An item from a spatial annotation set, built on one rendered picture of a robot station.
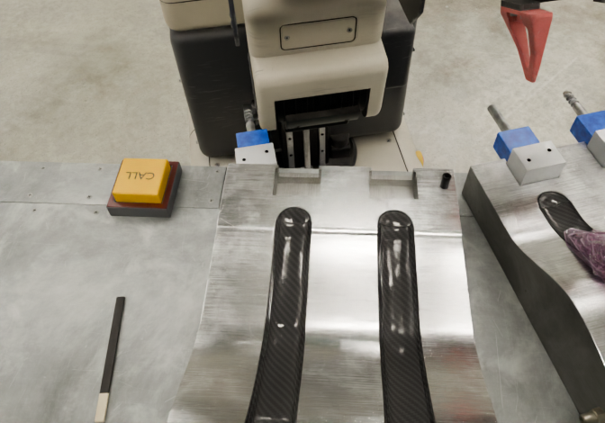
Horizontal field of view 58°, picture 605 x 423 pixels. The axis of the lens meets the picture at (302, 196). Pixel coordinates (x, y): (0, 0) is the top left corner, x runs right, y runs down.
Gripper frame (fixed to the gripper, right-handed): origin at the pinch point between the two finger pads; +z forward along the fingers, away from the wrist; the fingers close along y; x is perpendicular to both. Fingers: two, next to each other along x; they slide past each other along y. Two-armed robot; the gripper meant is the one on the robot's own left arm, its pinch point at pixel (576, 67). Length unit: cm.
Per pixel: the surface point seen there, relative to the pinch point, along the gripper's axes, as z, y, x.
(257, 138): 8.8, -33.3, 17.0
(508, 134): 9.9, -2.5, 8.6
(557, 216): 16.9, -0.7, -0.9
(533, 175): 12.9, -2.2, 2.5
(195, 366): 18.1, -41.7, -14.3
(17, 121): 36, -118, 149
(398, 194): 13.3, -18.1, 3.3
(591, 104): 50, 85, 121
